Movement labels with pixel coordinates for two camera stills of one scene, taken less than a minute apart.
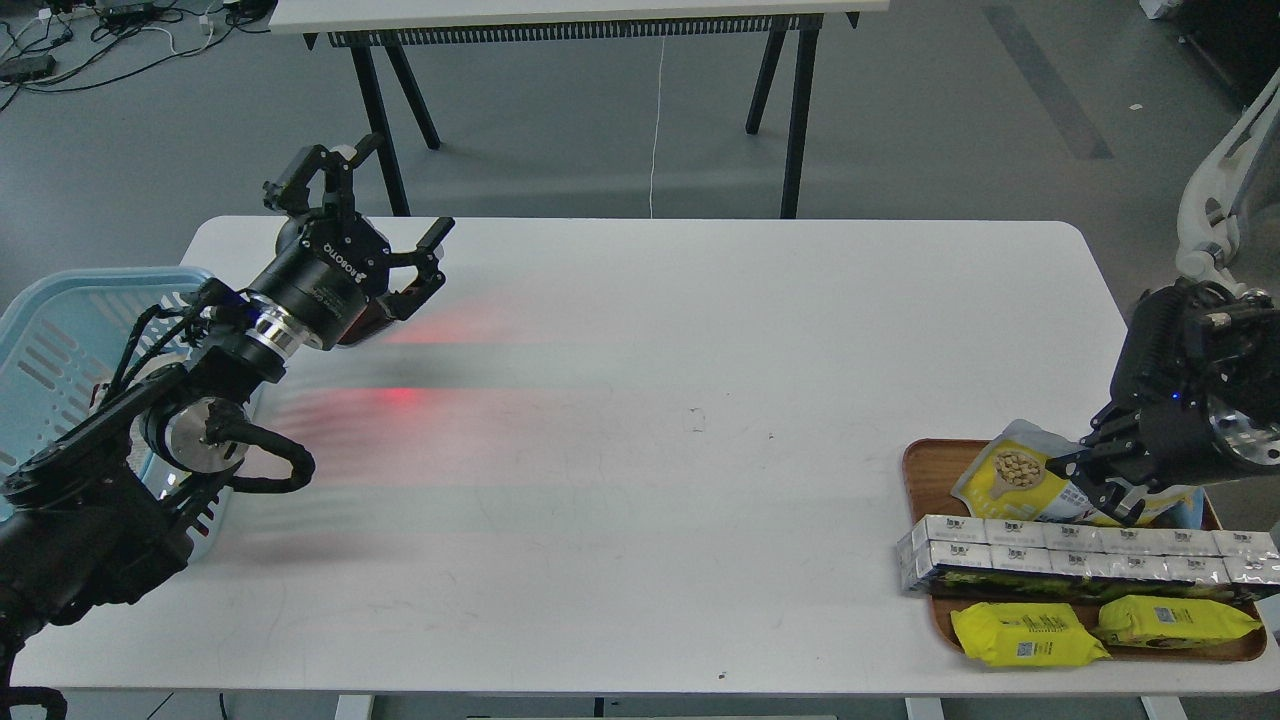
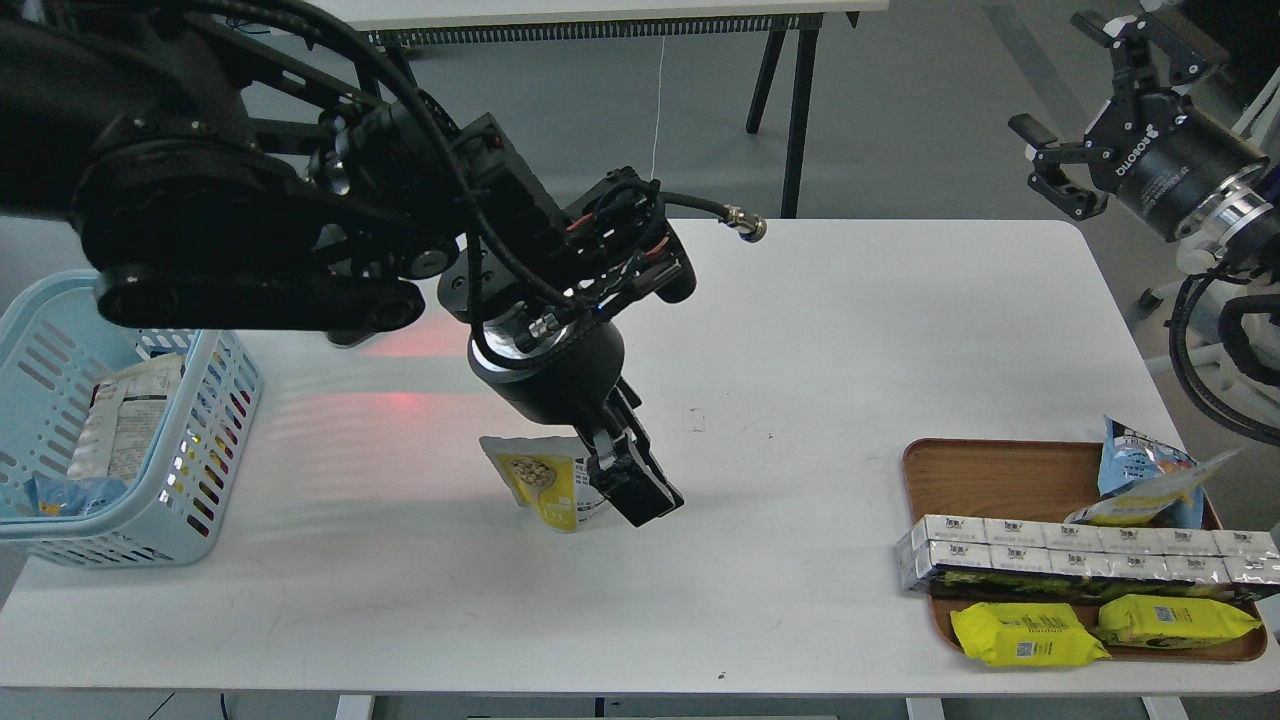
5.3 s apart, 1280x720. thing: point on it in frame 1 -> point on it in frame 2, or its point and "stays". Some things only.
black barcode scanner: x=370 y=321 stays
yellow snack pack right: x=1165 y=622 stays
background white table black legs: x=379 y=32 stays
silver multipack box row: x=1074 y=550 stays
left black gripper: x=328 y=269 -> x=548 y=368
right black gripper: x=1157 y=439 -> x=1161 y=152
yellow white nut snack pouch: x=1008 y=477 -> x=550 y=475
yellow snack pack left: x=1031 y=634 stays
